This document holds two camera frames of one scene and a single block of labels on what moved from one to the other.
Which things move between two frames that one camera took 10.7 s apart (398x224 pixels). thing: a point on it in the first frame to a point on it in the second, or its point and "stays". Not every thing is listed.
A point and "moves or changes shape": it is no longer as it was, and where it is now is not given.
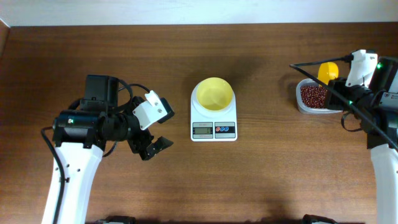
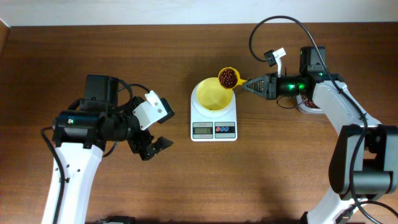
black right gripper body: [334, 94] to [270, 86]
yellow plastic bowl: [214, 93] stays
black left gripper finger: [168, 109] stays
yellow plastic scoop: [328, 71] moves or changes shape
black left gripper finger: [153, 149] stays
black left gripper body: [138, 134] stays
